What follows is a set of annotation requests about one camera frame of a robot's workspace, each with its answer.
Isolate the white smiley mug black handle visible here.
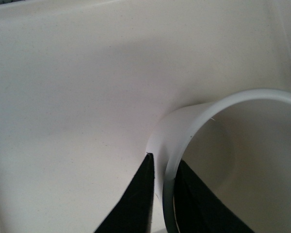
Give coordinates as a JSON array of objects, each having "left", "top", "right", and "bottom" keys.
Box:
[{"left": 146, "top": 89, "right": 291, "bottom": 233}]

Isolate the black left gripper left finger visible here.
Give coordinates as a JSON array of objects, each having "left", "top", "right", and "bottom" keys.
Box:
[{"left": 95, "top": 153, "right": 155, "bottom": 233}]

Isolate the beige rectangular tray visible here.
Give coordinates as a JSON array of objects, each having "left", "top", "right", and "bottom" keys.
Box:
[{"left": 0, "top": 0, "right": 291, "bottom": 233}]

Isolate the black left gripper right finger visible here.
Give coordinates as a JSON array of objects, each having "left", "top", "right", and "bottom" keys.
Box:
[{"left": 174, "top": 160, "right": 253, "bottom": 233}]

